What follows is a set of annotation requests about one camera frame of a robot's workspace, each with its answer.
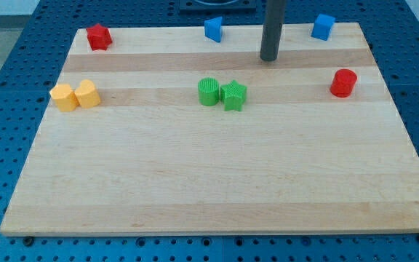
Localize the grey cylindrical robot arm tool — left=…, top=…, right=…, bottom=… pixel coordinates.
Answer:
left=260, top=0, right=287, bottom=62

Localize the green star block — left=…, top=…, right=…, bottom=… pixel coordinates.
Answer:
left=220, top=80, right=247, bottom=111

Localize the red star block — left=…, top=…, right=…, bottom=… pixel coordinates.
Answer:
left=86, top=23, right=112, bottom=51

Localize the green cylinder block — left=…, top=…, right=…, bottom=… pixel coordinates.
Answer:
left=198, top=78, right=220, bottom=106

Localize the wooden board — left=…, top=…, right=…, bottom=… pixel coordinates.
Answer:
left=0, top=23, right=419, bottom=237

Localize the blue triangle block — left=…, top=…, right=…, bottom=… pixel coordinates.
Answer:
left=204, top=17, right=223, bottom=43

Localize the yellow heart block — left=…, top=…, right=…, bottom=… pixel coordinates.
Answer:
left=74, top=79, right=101, bottom=108

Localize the red cylinder block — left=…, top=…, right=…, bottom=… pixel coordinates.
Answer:
left=330, top=68, right=358, bottom=98

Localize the yellow hexagon block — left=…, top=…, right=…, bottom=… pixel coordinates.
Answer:
left=49, top=84, right=79, bottom=112

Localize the blue cube block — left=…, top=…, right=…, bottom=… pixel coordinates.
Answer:
left=311, top=14, right=336, bottom=41

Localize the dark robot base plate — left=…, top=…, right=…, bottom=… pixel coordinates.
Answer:
left=177, top=0, right=257, bottom=12

